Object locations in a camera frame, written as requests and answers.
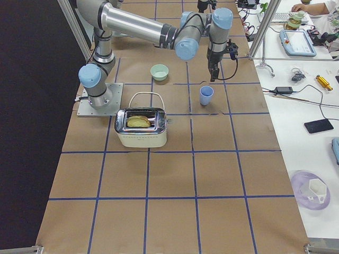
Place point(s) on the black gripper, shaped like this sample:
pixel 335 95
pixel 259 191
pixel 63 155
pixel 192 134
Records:
pixel 212 59
pixel 203 3

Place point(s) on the blue cup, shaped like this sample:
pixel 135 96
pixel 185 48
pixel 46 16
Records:
pixel 206 94

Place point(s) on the person forearm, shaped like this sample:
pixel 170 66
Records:
pixel 311 9

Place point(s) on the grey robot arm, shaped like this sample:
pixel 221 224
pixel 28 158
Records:
pixel 107 19

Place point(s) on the green bowl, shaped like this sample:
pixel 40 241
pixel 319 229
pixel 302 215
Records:
pixel 159 72

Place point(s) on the black power adapter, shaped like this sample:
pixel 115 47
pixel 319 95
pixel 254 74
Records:
pixel 283 90

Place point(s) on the white keyboard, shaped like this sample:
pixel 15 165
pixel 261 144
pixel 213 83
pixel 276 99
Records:
pixel 283 17

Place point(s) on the blue teach pendant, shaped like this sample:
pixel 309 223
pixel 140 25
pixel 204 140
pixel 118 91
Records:
pixel 297 43

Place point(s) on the bread slice in toaster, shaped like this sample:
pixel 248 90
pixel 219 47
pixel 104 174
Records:
pixel 138 121

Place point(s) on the glass jar with lid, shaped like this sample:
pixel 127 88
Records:
pixel 295 21

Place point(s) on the cream chrome toaster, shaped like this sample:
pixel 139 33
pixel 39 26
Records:
pixel 152 137

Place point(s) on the gold metal cylinder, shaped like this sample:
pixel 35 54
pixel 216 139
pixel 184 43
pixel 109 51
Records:
pixel 324 83

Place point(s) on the black smartphone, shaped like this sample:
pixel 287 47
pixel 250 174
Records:
pixel 318 126

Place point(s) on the white hexagonal cup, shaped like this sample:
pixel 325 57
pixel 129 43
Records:
pixel 317 191

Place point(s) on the aluminium frame post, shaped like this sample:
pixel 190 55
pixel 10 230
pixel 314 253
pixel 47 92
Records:
pixel 267 18

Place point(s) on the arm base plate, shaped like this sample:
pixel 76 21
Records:
pixel 105 106

